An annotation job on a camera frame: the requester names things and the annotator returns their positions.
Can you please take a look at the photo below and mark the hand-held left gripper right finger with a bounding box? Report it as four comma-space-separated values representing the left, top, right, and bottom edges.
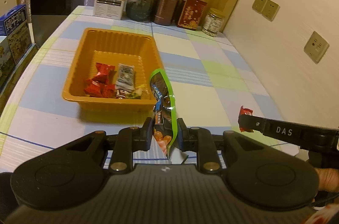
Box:
177, 118, 276, 174

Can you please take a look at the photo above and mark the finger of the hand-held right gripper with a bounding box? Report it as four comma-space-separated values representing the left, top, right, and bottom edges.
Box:
238, 113, 339, 153

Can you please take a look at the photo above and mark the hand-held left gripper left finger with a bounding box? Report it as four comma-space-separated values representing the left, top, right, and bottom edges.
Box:
53, 118, 154, 174

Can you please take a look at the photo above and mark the small red candy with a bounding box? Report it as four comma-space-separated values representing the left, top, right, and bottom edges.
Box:
238, 106, 254, 132

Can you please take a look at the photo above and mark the yellow candy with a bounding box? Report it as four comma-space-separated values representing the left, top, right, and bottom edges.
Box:
130, 84, 146, 99

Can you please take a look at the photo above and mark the green snack packet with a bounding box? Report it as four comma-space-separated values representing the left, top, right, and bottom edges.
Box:
148, 68, 186, 164

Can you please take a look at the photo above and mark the grey snack packet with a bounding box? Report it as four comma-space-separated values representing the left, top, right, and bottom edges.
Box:
115, 63, 136, 92

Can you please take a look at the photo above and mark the red candy packet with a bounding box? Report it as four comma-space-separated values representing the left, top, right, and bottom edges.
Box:
95, 62, 116, 84
84, 79, 106, 97

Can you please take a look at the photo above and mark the orange plastic tray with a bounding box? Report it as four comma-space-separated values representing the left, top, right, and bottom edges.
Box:
61, 27, 165, 113

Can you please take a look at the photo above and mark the person's right hand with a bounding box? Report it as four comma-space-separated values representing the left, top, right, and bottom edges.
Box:
314, 168, 339, 192

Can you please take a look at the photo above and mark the checked tablecloth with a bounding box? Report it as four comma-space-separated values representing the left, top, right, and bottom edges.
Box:
0, 5, 301, 174

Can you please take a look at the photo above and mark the clear plastic nut jar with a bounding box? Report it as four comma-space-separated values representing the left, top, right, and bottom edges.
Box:
202, 8, 225, 37

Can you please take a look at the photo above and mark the red gift box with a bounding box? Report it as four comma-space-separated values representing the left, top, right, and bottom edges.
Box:
177, 0, 208, 32

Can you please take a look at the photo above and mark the green glass jar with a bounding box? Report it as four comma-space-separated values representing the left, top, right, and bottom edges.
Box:
126, 0, 156, 22

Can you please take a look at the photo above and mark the brown metal canister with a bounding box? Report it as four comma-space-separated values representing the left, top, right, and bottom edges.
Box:
153, 0, 183, 26

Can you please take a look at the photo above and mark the blue printed carton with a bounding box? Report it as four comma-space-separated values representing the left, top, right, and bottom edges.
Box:
0, 4, 35, 65
0, 36, 16, 90

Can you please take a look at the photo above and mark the beige wall socket plate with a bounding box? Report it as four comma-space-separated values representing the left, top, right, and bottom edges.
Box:
304, 31, 330, 64

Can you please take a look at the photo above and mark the beige wall switch plate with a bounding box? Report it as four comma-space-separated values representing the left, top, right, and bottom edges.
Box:
251, 0, 267, 16
262, 0, 280, 22

